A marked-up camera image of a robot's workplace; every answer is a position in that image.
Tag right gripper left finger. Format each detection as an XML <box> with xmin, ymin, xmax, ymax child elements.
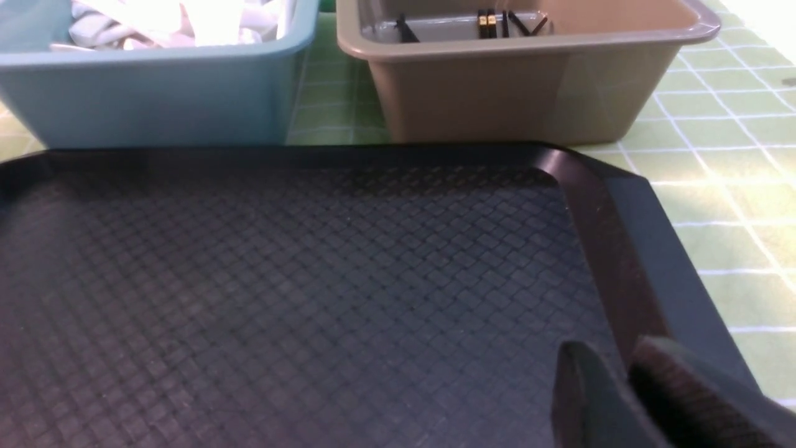
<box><xmin>551</xmin><ymin>340</ymin><xmax>671</xmax><ymax>447</ymax></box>

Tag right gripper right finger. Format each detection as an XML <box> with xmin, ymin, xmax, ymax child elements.
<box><xmin>628</xmin><ymin>337</ymin><xmax>795</xmax><ymax>447</ymax></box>

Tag black serving tray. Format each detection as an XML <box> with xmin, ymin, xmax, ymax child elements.
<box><xmin>1</xmin><ymin>144</ymin><xmax>759</xmax><ymax>447</ymax></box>

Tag brown plastic bin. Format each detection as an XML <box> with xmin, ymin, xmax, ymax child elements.
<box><xmin>336</xmin><ymin>1</ymin><xmax>720</xmax><ymax>145</ymax></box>

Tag black chopsticks in bin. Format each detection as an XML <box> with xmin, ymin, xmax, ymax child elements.
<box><xmin>392</xmin><ymin>9</ymin><xmax>553</xmax><ymax>44</ymax></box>

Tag teal plastic bin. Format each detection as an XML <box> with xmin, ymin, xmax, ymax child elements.
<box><xmin>1</xmin><ymin>1</ymin><xmax>319</xmax><ymax>149</ymax></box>

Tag pile of white spoons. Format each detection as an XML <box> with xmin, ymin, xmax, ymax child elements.
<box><xmin>49</xmin><ymin>1</ymin><xmax>297</xmax><ymax>52</ymax></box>

